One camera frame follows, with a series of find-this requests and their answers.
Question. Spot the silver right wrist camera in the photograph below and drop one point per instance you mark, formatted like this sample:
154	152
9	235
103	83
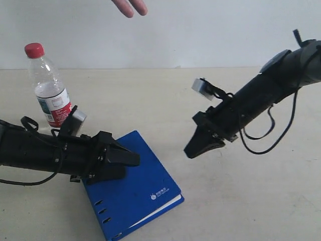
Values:
204	88

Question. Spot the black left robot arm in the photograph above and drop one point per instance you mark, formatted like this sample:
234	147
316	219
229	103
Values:
26	148

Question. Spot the blue ring binder notebook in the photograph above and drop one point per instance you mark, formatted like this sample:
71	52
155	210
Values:
146	192

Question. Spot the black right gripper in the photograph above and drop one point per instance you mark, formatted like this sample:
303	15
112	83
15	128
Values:
213	126

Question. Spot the clear plastic water bottle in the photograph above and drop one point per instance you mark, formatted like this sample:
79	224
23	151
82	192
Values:
48	86

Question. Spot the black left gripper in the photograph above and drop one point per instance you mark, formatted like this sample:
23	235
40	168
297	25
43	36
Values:
96	159

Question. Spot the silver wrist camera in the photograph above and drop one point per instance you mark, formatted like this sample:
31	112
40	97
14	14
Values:
204	88
74	121

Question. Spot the person's open bare hand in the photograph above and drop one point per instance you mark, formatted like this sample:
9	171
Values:
127	8

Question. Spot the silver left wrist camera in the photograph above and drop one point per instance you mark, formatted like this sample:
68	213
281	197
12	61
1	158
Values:
74	121

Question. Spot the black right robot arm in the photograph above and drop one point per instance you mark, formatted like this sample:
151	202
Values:
283	75

